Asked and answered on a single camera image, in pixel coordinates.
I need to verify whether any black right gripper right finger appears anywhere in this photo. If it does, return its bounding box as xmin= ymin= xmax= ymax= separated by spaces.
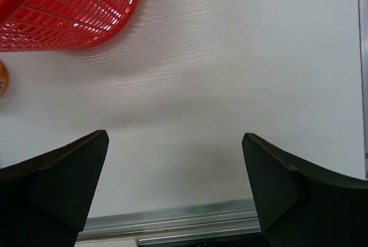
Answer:
xmin=242 ymin=133 xmax=367 ymax=246

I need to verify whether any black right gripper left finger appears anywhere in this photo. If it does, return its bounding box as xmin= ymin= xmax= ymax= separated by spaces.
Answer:
xmin=1 ymin=130 xmax=109 ymax=246

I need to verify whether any red mesh plastic bin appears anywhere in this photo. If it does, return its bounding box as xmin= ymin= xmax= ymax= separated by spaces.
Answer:
xmin=1 ymin=0 xmax=139 ymax=52

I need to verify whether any orange soda bottle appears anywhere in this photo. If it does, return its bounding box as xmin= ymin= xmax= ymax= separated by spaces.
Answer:
xmin=0 ymin=60 xmax=10 ymax=96

